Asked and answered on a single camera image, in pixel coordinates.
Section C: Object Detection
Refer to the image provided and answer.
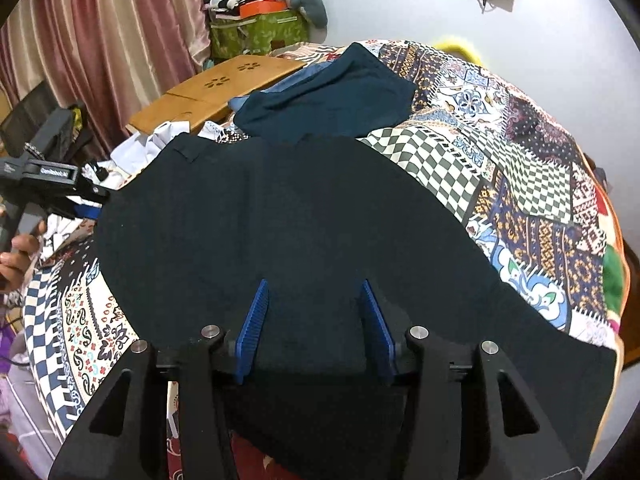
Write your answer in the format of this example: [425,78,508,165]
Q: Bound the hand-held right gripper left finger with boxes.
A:
[48,279,271,480]

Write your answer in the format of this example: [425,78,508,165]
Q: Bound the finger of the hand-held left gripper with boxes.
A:
[70,162,112,220]

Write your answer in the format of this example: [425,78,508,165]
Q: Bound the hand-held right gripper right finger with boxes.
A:
[359,280,586,480]

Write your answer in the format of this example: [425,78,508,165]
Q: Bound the black pants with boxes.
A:
[92,131,618,476]

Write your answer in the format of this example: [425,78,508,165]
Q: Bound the person's left hand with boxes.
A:
[0,221,48,293]

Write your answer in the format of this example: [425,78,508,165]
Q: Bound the black mesh chair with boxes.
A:
[0,82,96,158]

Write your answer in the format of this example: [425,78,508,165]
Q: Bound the white cloth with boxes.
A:
[75,119,193,196]

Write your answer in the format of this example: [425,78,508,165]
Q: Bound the pink striped curtain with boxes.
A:
[0,0,216,153]

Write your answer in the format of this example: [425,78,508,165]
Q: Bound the wooden folding lap table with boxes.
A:
[126,55,307,137]

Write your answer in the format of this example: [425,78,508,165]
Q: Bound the patchwork printed bedsheet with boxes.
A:
[20,37,631,480]

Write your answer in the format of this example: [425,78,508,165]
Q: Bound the blue denim garment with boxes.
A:
[227,60,346,113]

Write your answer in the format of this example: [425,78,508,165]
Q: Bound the dark teal garment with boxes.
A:
[233,41,417,142]

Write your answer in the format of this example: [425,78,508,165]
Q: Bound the green patterned storage box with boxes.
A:
[207,7,308,61]

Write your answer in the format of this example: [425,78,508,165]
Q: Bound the orange box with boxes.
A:
[239,0,288,18]

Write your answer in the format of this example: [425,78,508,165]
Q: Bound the yellow fluffy object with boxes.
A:
[434,35,485,67]

